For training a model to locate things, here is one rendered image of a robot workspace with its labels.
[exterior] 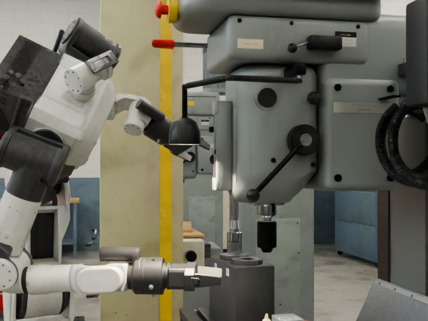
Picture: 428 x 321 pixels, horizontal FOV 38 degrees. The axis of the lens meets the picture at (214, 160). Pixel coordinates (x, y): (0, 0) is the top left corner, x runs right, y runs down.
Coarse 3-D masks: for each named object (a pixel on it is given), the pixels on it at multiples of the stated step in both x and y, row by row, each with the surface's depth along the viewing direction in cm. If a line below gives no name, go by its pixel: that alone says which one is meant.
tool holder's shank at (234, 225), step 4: (232, 200) 189; (232, 204) 189; (236, 204) 189; (232, 208) 189; (236, 208) 189; (232, 212) 189; (236, 212) 189; (232, 216) 189; (236, 216) 189; (232, 220) 189; (236, 220) 189; (232, 224) 188; (236, 224) 188; (232, 228) 188; (236, 228) 188
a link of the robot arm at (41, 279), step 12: (24, 252) 155; (24, 264) 152; (24, 276) 149; (36, 276) 148; (48, 276) 148; (60, 276) 148; (12, 288) 148; (24, 288) 149; (36, 288) 148; (48, 288) 149; (60, 288) 149
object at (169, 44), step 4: (156, 40) 153; (160, 40) 154; (164, 40) 154; (168, 40) 154; (172, 40) 154; (152, 44) 153; (156, 44) 153; (160, 44) 153; (164, 44) 153; (168, 44) 154; (172, 44) 154; (176, 44) 155; (180, 44) 155; (184, 44) 155; (188, 44) 155; (192, 44) 155; (196, 44) 156; (200, 44) 156; (204, 44) 156; (168, 48) 155; (172, 48) 155
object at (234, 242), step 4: (228, 236) 188; (232, 236) 187; (236, 236) 187; (240, 236) 188; (228, 240) 188; (232, 240) 187; (236, 240) 187; (240, 240) 188; (228, 244) 188; (232, 244) 187; (236, 244) 187; (240, 244) 188; (228, 248) 188; (232, 248) 187; (236, 248) 187; (240, 248) 188; (228, 252) 188; (232, 252) 187; (236, 252) 187; (240, 252) 188
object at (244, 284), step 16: (224, 256) 186; (240, 256) 185; (224, 272) 181; (240, 272) 173; (256, 272) 175; (272, 272) 176; (224, 288) 181; (240, 288) 173; (256, 288) 175; (272, 288) 176; (224, 304) 181; (240, 304) 173; (256, 304) 175; (272, 304) 176; (224, 320) 181; (240, 320) 173; (256, 320) 174
